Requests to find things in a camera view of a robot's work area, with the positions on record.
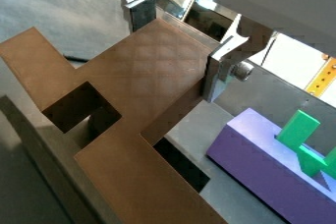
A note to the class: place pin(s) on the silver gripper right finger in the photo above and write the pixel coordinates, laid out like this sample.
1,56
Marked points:
244,39

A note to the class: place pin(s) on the brown T-shaped block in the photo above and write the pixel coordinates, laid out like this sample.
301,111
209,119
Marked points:
140,86

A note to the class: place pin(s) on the purple base block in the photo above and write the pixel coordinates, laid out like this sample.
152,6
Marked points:
268,168

